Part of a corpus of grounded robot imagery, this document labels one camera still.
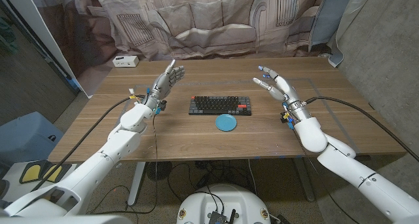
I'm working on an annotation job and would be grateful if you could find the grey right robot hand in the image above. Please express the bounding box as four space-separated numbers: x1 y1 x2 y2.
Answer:
252 65 312 121

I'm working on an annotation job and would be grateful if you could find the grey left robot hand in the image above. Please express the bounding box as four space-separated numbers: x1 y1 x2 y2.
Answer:
143 59 186 112

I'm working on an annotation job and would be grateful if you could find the black mechanical keyboard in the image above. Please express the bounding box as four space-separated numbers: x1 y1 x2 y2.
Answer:
188 96 253 117

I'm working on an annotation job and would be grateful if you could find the blue round coaster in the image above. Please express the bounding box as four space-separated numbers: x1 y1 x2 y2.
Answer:
215 113 238 132

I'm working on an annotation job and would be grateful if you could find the white power box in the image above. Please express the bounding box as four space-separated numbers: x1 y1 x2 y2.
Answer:
112 55 139 68

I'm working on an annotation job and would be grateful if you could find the black round floor fan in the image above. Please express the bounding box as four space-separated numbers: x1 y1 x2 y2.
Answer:
146 160 173 181

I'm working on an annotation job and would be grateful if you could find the printed sofa backdrop cloth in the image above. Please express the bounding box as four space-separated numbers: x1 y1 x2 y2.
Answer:
26 0 357 99

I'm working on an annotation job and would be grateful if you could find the grey table leg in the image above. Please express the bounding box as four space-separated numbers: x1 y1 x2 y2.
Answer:
293 158 316 202

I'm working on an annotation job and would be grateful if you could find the white table leg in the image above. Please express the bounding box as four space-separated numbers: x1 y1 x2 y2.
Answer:
126 161 147 206

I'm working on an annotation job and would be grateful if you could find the white cloth sheet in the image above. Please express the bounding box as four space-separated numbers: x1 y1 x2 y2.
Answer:
327 0 376 68

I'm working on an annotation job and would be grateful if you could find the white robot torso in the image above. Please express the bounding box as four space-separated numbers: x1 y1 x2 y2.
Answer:
176 183 272 224

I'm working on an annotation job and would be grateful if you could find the yellow black foot pedal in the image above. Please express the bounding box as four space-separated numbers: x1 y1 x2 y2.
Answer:
19 160 45 185
42 164 71 183

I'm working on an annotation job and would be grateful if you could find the white partition panel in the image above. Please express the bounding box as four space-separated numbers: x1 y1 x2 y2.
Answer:
0 0 93 99

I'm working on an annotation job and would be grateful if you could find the black electronics box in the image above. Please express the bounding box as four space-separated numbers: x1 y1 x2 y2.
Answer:
208 210 227 224

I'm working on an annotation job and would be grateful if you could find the blue plastic bin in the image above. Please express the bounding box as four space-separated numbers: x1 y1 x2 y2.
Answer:
0 111 65 168

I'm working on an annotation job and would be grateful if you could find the thin black left wrist cable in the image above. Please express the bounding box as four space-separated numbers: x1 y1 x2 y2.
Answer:
86 112 160 215

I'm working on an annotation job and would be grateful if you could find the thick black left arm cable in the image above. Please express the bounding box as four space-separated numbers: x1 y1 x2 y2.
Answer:
31 94 147 192

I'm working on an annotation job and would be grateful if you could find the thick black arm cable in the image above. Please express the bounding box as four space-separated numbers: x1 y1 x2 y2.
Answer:
304 96 419 162
31 94 147 192

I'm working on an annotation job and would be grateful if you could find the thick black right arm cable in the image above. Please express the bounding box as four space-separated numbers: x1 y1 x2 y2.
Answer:
304 96 419 162

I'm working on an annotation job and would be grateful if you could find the white floor cable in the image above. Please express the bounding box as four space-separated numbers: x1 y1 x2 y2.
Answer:
247 159 258 195

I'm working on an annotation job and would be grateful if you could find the white pedal base plate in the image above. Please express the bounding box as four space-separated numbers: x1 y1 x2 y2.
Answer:
1 161 81 204

